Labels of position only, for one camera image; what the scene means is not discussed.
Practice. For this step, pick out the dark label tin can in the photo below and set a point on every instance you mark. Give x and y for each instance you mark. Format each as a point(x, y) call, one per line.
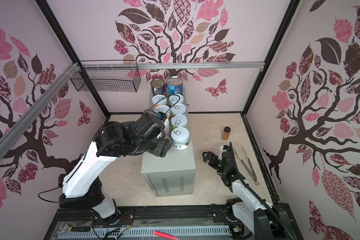
point(158, 87)

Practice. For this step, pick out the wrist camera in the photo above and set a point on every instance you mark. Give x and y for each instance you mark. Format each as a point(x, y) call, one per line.
point(149, 127)
point(227, 156)

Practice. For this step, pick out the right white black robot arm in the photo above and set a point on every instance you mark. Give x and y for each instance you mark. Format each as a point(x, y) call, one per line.
point(264, 220)

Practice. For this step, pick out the black wire basket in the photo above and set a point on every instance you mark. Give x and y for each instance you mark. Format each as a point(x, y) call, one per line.
point(108, 77)

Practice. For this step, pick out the pink label tin can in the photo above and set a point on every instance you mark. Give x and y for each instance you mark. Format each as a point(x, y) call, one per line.
point(167, 127)

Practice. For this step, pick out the metal tongs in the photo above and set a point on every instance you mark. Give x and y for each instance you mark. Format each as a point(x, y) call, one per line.
point(246, 162)

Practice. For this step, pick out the patterned can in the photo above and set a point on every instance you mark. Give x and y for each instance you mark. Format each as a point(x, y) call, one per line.
point(176, 99)

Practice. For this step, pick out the blue label tin can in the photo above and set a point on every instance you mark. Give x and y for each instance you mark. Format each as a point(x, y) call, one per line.
point(175, 85)

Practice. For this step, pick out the diagonal aluminium bar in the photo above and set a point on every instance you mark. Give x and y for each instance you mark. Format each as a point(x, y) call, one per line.
point(20, 127)

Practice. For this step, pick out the amber jar black lid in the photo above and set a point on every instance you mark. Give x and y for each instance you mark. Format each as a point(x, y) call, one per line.
point(226, 133)

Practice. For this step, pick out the grey metal cabinet counter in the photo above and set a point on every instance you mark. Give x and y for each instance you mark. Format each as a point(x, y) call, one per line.
point(173, 175)

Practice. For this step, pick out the orange label can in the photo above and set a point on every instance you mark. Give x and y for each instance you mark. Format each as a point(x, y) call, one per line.
point(159, 100)

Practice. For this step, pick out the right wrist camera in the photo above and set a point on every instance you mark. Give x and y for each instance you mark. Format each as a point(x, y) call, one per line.
point(227, 156)

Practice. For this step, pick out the pink marker pen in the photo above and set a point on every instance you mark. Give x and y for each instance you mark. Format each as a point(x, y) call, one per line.
point(166, 236)

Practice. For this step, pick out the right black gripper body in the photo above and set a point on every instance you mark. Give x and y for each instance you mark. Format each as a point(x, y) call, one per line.
point(218, 164)

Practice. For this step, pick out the white can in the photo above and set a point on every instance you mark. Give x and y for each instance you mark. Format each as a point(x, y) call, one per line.
point(180, 138)
point(178, 109)

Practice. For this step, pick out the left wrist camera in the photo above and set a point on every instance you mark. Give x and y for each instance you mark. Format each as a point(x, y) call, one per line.
point(149, 127)

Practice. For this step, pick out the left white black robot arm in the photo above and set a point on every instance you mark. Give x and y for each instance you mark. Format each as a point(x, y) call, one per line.
point(82, 187)

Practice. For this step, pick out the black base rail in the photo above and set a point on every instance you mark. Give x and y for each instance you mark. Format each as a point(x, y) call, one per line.
point(204, 222)

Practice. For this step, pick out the green label tin can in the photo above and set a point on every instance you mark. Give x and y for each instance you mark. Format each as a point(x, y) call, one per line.
point(179, 121)

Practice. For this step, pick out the horizontal aluminium bar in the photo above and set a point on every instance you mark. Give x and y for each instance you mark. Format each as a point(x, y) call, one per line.
point(157, 66)

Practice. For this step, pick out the yellow label tin can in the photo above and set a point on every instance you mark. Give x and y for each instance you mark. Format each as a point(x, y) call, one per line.
point(163, 112)

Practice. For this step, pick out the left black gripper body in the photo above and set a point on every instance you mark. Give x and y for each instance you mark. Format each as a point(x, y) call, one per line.
point(158, 146)

